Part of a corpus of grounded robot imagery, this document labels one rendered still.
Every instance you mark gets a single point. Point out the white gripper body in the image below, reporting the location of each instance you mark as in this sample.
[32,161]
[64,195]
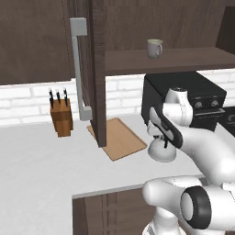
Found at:
[153,128]

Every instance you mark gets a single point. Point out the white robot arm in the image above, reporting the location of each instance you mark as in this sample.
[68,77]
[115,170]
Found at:
[214,153]

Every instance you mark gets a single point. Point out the wooden tray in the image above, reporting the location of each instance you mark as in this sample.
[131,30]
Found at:
[122,140]

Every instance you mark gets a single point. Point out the dark wood cabinet door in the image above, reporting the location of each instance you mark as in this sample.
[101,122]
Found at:
[98,76]
[227,30]
[30,39]

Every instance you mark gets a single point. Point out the grey mug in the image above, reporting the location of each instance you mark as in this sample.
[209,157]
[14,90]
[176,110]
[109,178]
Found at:
[152,49]

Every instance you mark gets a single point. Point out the dark wood base cabinet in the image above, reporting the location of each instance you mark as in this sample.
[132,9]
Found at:
[113,214]

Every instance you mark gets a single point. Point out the black toaster oven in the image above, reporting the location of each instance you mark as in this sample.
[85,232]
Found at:
[183,84]

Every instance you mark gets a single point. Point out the black hob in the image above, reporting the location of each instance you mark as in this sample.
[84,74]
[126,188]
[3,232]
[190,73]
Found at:
[229,120]

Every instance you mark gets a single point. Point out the wooden knife block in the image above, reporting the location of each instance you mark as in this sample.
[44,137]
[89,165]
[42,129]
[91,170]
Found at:
[62,120]

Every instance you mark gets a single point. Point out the dark wood wall cabinet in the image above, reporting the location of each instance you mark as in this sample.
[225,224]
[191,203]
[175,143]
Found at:
[171,62]

